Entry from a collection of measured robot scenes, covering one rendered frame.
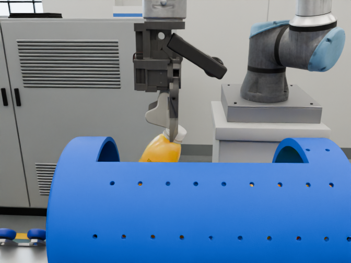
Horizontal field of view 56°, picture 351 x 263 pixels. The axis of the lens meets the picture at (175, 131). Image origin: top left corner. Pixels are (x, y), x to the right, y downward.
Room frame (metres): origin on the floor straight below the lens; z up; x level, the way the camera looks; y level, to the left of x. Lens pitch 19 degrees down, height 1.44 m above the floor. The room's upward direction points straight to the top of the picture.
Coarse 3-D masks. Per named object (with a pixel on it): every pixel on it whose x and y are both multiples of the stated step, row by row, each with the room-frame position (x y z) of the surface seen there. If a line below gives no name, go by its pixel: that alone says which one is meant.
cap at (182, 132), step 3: (180, 126) 0.61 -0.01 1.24; (168, 129) 0.58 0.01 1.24; (180, 129) 0.59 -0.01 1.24; (183, 129) 0.60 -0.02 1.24; (168, 132) 0.58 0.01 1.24; (180, 132) 0.57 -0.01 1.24; (183, 132) 0.58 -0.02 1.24; (177, 135) 0.57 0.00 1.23; (180, 135) 0.58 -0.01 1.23; (183, 135) 0.58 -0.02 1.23; (177, 138) 0.58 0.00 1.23; (180, 138) 0.58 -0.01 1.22
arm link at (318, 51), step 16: (304, 0) 0.87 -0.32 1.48; (320, 0) 0.85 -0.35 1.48; (304, 16) 0.87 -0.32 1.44; (320, 16) 0.86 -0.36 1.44; (288, 32) 0.92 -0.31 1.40; (304, 32) 0.86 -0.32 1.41; (320, 32) 0.85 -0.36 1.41; (336, 32) 0.84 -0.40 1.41; (288, 48) 0.90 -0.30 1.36; (304, 48) 0.87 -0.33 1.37; (320, 48) 0.84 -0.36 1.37; (336, 48) 0.87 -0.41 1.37; (288, 64) 0.92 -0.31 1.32; (304, 64) 0.88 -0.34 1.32; (320, 64) 0.84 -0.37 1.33
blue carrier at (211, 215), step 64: (64, 192) 0.44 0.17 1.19; (128, 192) 0.44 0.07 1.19; (192, 192) 0.44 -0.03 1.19; (256, 192) 0.44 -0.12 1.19; (320, 192) 0.43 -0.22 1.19; (64, 256) 0.40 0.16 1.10; (128, 256) 0.40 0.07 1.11; (192, 256) 0.40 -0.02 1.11; (256, 256) 0.39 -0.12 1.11; (320, 256) 0.39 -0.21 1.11
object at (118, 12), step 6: (114, 6) 2.25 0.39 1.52; (120, 6) 2.25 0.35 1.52; (126, 6) 2.26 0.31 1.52; (132, 6) 2.26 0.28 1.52; (138, 6) 2.26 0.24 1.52; (114, 12) 2.25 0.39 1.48; (120, 12) 2.25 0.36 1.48; (126, 12) 2.26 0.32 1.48; (132, 12) 2.26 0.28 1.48; (138, 12) 2.26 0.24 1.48
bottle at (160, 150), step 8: (160, 136) 0.59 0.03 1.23; (168, 136) 0.58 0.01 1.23; (152, 144) 0.58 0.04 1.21; (160, 144) 0.57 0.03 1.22; (168, 144) 0.57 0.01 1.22; (176, 144) 0.58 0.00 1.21; (144, 152) 0.59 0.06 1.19; (152, 152) 0.57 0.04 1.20; (160, 152) 0.56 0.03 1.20; (168, 152) 0.56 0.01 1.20; (176, 152) 0.57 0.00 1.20; (144, 160) 0.57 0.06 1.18; (152, 160) 0.56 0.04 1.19; (160, 160) 0.56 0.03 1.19; (168, 160) 0.56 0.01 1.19; (176, 160) 0.57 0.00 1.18
